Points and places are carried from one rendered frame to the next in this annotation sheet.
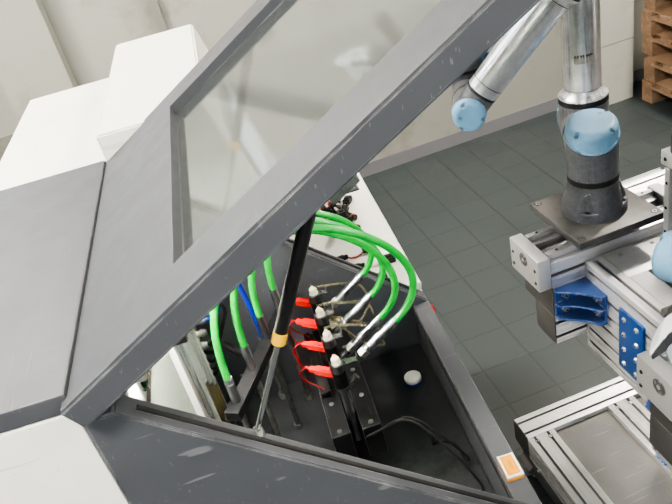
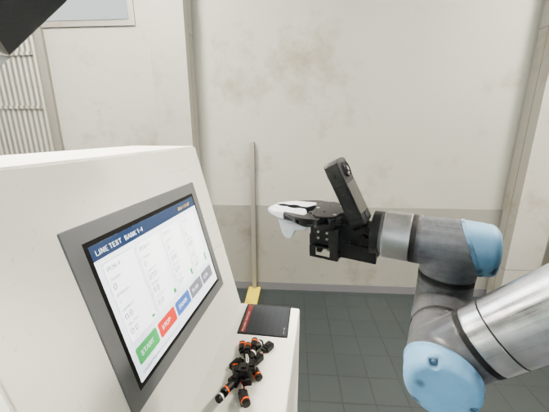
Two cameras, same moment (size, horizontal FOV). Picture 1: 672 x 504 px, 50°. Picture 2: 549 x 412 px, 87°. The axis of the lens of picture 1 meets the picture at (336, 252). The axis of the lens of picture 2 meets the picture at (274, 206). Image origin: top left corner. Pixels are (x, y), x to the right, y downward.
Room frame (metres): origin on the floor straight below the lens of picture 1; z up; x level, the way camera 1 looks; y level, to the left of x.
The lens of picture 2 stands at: (1.19, -0.25, 1.60)
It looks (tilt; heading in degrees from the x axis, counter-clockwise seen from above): 15 degrees down; 13
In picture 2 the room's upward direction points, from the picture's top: straight up
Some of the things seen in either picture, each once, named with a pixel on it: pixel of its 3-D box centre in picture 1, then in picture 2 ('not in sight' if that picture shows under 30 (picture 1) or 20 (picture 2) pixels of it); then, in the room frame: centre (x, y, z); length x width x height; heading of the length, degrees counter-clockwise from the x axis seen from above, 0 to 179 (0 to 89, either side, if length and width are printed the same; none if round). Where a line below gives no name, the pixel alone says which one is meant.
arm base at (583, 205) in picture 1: (593, 189); not in sight; (1.43, -0.63, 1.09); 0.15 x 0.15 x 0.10
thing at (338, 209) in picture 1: (340, 212); (247, 364); (1.78, -0.04, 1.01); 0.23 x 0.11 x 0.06; 4
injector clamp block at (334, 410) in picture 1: (345, 398); not in sight; (1.15, 0.06, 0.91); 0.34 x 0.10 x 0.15; 4
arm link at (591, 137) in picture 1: (591, 144); not in sight; (1.44, -0.63, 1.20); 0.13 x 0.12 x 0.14; 163
